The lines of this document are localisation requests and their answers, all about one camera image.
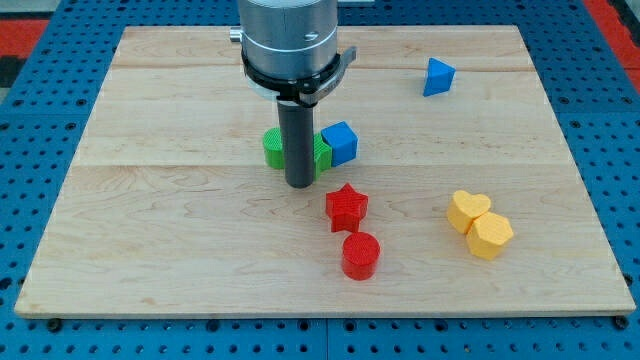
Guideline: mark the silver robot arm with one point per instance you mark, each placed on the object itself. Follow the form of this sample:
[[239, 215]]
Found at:
[[290, 47]]

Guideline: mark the yellow hexagon block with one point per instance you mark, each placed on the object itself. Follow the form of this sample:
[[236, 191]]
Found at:
[[488, 235]]

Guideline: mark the blue cube block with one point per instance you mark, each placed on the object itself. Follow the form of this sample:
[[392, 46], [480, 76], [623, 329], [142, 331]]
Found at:
[[342, 140]]

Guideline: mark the wooden board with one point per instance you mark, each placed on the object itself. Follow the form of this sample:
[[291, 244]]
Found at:
[[169, 210]]

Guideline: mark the red star block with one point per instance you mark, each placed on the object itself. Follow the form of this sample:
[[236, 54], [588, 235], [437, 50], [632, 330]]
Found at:
[[346, 208]]

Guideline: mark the red cylinder block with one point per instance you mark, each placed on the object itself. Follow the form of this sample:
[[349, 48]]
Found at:
[[360, 255]]

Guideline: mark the blue triangle block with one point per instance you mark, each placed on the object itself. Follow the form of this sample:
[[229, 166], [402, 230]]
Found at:
[[439, 77]]

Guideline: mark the green star block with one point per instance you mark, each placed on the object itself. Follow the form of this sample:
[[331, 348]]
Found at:
[[274, 153]]

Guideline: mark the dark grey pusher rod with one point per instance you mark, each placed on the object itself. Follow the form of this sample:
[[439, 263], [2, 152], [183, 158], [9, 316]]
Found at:
[[296, 127]]

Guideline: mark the yellow heart block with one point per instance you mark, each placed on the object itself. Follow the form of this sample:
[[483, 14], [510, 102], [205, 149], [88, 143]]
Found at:
[[464, 208]]

